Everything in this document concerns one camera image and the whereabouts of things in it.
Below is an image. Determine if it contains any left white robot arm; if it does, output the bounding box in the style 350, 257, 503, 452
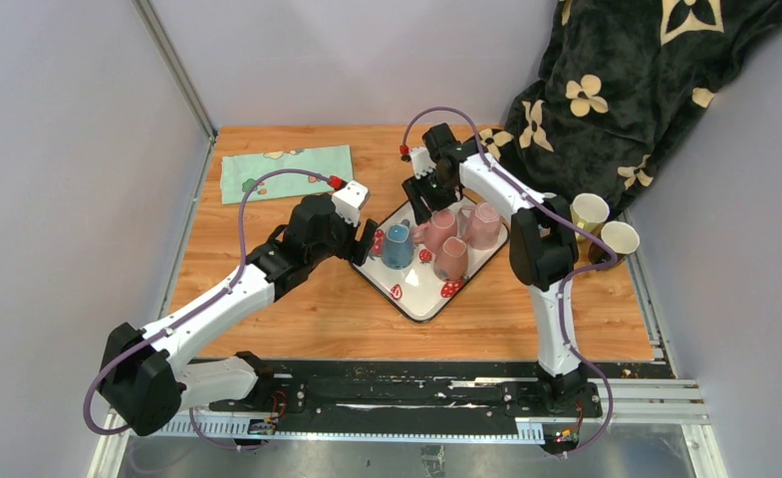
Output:
89, 183, 378, 436

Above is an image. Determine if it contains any yellow-green faceted mug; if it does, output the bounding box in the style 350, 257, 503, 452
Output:
570, 192, 610, 233

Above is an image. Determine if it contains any black glossy mug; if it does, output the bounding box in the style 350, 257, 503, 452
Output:
588, 221, 641, 266

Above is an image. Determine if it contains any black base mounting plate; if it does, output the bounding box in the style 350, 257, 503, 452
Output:
207, 359, 605, 436

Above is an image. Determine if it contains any blue dotted mug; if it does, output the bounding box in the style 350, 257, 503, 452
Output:
382, 219, 414, 270

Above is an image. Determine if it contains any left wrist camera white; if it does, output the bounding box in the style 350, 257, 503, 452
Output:
332, 180, 371, 228

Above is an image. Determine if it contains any aluminium frame post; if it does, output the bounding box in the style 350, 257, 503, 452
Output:
131, 0, 217, 143

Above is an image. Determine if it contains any strawberry print white tray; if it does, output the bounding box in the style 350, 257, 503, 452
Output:
353, 202, 509, 323

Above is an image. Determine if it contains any dusty pink faceted mug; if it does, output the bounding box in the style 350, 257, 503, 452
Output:
433, 236, 469, 282

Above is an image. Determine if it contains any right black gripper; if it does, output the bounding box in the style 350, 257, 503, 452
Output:
402, 167, 458, 226

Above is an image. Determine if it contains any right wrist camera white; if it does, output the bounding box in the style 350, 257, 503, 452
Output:
409, 146, 436, 179

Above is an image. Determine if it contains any mint green printed cloth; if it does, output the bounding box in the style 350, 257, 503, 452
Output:
220, 144, 357, 205

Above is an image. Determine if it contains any light pink faceted mug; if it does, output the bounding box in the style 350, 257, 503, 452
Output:
457, 202, 502, 250

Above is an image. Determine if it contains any pink tall mug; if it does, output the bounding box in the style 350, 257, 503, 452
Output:
411, 209, 459, 254

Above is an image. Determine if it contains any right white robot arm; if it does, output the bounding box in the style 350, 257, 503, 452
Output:
398, 123, 588, 416

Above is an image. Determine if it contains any black floral plush blanket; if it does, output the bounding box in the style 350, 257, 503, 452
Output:
479, 0, 782, 215

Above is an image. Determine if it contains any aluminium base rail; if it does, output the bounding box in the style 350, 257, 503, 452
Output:
89, 361, 727, 477

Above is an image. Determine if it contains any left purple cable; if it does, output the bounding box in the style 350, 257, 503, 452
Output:
83, 167, 346, 452

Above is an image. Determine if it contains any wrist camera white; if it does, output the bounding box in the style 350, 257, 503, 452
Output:
409, 146, 436, 179
332, 180, 371, 228

